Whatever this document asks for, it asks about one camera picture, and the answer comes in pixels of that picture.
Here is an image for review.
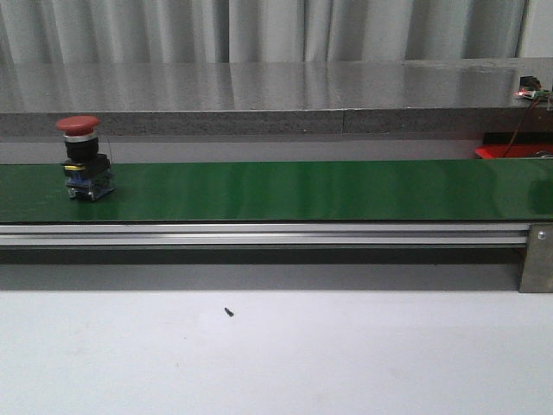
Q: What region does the red mushroom push button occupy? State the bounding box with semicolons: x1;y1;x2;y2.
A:
55;115;115;201

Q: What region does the grey granite counter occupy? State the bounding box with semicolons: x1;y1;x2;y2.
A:
1;58;552;137

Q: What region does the green conveyor belt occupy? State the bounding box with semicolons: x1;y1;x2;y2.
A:
1;158;552;223

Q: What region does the red plastic tray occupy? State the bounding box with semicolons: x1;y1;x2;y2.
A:
474;144;552;159

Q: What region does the small green circuit board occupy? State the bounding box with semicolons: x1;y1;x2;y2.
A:
515;75;551;101

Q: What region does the white pleated curtain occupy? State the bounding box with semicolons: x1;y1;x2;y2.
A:
1;1;552;65

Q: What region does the aluminium conveyor frame rail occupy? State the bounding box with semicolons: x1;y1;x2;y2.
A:
1;222;531;247

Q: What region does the steel conveyor bracket right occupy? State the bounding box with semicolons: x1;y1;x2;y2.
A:
518;223;553;293

